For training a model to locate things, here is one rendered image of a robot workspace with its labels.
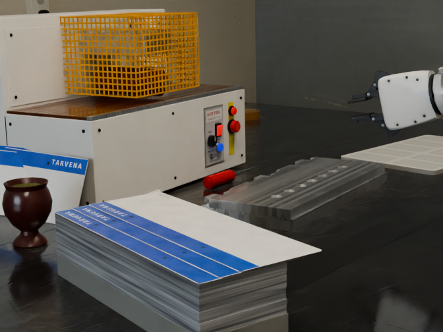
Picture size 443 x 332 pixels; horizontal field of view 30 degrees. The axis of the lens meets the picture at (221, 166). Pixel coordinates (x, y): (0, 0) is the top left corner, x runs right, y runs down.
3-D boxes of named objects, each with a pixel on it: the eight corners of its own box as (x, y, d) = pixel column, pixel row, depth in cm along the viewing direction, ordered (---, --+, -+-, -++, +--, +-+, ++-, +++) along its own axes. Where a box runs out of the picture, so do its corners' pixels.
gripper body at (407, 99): (431, 66, 146) (372, 78, 153) (442, 123, 147) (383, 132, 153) (444, 63, 152) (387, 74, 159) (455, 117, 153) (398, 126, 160)
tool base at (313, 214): (293, 232, 147) (293, 212, 146) (196, 217, 158) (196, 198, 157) (386, 182, 183) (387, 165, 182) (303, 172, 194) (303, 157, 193)
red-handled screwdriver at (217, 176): (211, 190, 179) (211, 177, 178) (202, 188, 181) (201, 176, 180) (258, 174, 193) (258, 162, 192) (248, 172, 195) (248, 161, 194)
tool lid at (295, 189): (290, 219, 147) (290, 209, 146) (202, 206, 157) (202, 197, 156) (385, 171, 183) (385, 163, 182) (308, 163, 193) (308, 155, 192)
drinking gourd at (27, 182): (7, 253, 138) (2, 190, 136) (2, 240, 146) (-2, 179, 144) (59, 248, 141) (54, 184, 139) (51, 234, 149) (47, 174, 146)
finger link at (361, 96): (375, 81, 155) (343, 87, 158) (378, 98, 155) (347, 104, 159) (382, 80, 157) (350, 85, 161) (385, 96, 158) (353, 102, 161)
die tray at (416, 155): (434, 175, 188) (434, 171, 188) (339, 160, 207) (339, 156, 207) (517, 149, 215) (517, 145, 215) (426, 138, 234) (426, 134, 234)
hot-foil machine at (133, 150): (97, 220, 157) (85, 18, 149) (-45, 195, 179) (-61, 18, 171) (285, 151, 219) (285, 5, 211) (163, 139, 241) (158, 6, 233)
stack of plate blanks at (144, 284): (289, 338, 102) (288, 261, 100) (201, 366, 95) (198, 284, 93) (132, 257, 135) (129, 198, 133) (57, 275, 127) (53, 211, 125)
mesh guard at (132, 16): (137, 98, 169) (133, 16, 166) (63, 93, 180) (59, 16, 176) (200, 85, 188) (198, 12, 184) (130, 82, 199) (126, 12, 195)
